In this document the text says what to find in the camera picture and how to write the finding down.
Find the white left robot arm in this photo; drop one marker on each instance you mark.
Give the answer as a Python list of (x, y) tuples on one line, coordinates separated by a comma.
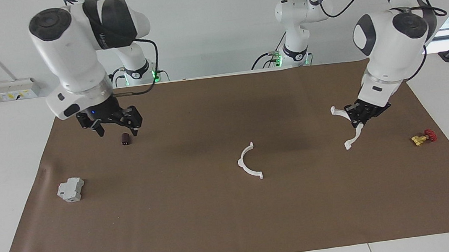
[(389, 48)]

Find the white wall outlet box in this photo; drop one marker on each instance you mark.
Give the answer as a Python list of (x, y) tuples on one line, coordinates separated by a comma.
[(17, 90)]

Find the grey circuit breaker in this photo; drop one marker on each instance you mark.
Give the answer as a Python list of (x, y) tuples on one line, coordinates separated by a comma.
[(70, 191)]

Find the small dark brown cylinder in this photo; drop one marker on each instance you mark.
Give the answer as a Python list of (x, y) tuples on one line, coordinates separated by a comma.
[(126, 139)]

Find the brown paper table mat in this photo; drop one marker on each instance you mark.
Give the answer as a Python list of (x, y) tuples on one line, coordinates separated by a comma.
[(239, 217)]

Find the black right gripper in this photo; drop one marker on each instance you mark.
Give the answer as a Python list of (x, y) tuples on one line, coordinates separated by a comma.
[(105, 114)]

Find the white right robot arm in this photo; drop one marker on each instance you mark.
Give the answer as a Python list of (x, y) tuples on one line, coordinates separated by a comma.
[(72, 54)]

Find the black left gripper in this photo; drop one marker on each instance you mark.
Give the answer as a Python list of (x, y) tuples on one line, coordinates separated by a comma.
[(374, 109)]

